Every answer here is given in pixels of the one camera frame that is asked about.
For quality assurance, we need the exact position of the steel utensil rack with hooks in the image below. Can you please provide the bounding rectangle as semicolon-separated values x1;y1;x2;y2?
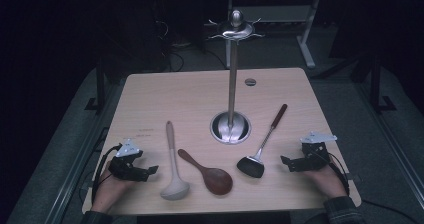
207;9;266;145

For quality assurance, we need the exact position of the black floor cable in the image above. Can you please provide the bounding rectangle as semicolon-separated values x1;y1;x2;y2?
361;198;423;224

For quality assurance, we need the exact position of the metal floor rail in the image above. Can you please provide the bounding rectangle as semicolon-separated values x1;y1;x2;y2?
354;82;424;202
44;83;126;224

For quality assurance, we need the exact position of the person's left hand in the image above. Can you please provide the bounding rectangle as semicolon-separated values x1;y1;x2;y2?
91;162;135;215

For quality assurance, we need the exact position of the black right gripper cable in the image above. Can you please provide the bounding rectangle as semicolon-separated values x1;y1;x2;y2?
328;152;351;197

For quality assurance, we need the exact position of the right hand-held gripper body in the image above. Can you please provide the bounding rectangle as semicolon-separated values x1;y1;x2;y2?
294;131;338;172

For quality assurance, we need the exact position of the metal spatula with red-brown handle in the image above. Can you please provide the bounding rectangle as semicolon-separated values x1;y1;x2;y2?
236;103;288;179

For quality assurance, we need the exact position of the bundle of dark background cables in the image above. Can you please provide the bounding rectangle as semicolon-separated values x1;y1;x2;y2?
154;18;186;72

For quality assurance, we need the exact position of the pale wooden ladle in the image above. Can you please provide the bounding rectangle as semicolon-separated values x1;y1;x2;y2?
159;120;191;201

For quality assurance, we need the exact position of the person's right hand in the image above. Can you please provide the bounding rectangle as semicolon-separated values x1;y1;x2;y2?
303;164;348;200

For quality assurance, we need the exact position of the dark brown wooden rice spoon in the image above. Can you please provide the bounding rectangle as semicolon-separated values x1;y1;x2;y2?
177;148;234;196

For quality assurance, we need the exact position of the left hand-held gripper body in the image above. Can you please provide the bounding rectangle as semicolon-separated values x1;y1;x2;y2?
108;138;148;182

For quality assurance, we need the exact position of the black metal stand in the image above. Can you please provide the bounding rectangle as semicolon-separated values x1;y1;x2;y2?
84;55;108;113
368;53;398;113

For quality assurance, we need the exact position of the white desk frame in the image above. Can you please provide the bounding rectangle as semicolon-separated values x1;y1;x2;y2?
213;0;323;69

